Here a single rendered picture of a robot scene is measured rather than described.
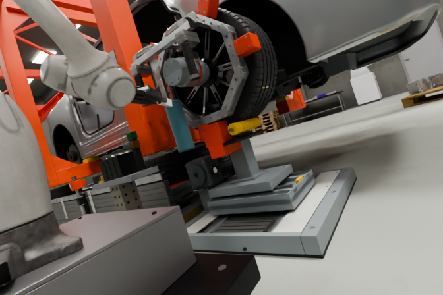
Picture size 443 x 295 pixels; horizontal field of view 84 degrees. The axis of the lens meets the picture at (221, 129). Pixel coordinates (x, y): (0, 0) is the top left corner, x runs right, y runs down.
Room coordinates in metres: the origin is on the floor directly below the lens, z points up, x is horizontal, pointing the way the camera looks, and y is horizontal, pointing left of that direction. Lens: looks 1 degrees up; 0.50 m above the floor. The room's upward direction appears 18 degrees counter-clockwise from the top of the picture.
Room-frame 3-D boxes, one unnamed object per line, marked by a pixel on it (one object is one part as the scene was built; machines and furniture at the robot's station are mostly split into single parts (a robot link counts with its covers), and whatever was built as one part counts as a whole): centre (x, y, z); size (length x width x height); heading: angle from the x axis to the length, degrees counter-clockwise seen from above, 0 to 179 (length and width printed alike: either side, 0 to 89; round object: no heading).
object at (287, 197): (1.39, -0.10, 0.13); 0.50 x 0.36 x 0.10; 53
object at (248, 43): (1.10, -0.22, 0.85); 0.09 x 0.08 x 0.07; 53
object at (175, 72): (1.22, 0.08, 0.85); 0.21 x 0.14 x 0.14; 143
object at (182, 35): (1.01, 0.02, 0.93); 0.09 x 0.05 x 0.05; 143
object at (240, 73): (1.28, 0.03, 0.85); 0.54 x 0.07 x 0.54; 53
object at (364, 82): (8.51, -5.15, 0.70); 0.71 x 0.63 x 1.39; 55
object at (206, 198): (1.64, 0.10, 0.26); 0.42 x 0.18 x 0.35; 143
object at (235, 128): (1.29, -0.12, 0.51); 0.29 x 0.06 x 0.06; 143
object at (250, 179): (1.42, -0.07, 0.32); 0.40 x 0.30 x 0.28; 53
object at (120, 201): (1.42, 0.64, 0.21); 0.10 x 0.10 x 0.42; 53
